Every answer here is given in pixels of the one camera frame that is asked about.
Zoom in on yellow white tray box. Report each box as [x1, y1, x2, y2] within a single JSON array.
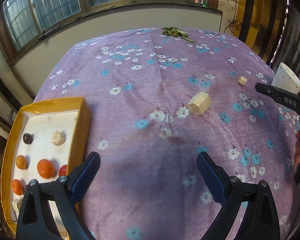
[[0, 97, 91, 232]]

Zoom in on yellow-orange tangerine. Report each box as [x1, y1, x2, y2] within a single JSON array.
[[15, 155, 27, 170]]

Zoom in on white dotted paper cup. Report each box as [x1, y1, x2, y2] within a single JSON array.
[[271, 62, 300, 94]]

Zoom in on red cherry tomato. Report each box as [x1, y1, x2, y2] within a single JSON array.
[[58, 164, 67, 177]]

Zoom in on dark plum back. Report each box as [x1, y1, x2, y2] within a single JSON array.
[[23, 133, 33, 145]]

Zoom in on green dried leaves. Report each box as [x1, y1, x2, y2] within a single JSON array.
[[162, 27, 195, 43]]

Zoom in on orange front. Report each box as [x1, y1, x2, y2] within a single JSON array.
[[12, 179, 25, 196]]

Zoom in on orange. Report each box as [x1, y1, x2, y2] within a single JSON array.
[[12, 179, 25, 196], [37, 159, 55, 179]]

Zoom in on purple floral tablecloth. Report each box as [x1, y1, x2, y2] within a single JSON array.
[[36, 28, 300, 239]]

